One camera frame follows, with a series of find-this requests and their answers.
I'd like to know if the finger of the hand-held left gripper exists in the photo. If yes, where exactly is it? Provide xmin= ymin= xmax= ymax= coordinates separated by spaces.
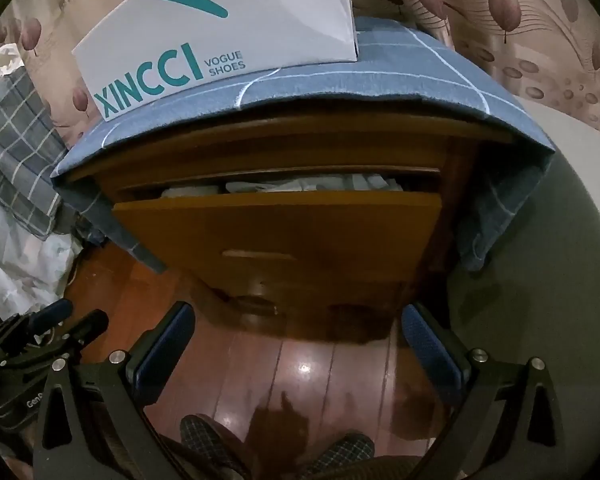
xmin=65 ymin=309 xmax=110 ymax=348
xmin=27 ymin=298 xmax=75 ymax=333

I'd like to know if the grey plaid bedding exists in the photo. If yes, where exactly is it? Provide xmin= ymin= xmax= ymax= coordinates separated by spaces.
xmin=0 ymin=65 xmax=73 ymax=238

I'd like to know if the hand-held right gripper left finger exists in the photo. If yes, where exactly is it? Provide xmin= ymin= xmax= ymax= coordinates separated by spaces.
xmin=32 ymin=301 xmax=197 ymax=480

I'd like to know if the white crumpled plastic sheet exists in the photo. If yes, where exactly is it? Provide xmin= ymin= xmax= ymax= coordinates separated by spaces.
xmin=0 ymin=180 xmax=81 ymax=311

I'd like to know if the wooden nightstand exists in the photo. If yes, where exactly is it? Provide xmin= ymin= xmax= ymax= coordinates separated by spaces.
xmin=67 ymin=105 xmax=516 ymax=342

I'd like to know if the blue checked cloth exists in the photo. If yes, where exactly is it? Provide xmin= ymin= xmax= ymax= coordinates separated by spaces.
xmin=50 ymin=16 xmax=557 ymax=273

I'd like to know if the leaf print curtain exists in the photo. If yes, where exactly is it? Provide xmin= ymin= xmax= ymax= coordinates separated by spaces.
xmin=0 ymin=0 xmax=600 ymax=151

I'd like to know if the white garment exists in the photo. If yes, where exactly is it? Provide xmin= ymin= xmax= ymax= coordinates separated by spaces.
xmin=161 ymin=184 xmax=226 ymax=199

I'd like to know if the plaid slipper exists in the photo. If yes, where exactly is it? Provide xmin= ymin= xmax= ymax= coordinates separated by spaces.
xmin=300 ymin=432 xmax=376 ymax=480
xmin=180 ymin=414 xmax=251 ymax=480

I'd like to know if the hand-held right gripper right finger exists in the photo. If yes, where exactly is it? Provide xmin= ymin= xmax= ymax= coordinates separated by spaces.
xmin=401 ymin=301 xmax=566 ymax=480

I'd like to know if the bed with green sheet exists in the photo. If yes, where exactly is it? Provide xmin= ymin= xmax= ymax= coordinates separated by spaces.
xmin=450 ymin=96 xmax=600 ymax=466

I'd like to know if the white shoe box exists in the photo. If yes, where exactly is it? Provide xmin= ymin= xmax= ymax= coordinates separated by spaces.
xmin=71 ymin=0 xmax=359 ymax=122

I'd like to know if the light grey garment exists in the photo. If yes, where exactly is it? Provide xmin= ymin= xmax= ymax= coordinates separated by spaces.
xmin=225 ymin=174 xmax=406 ymax=194

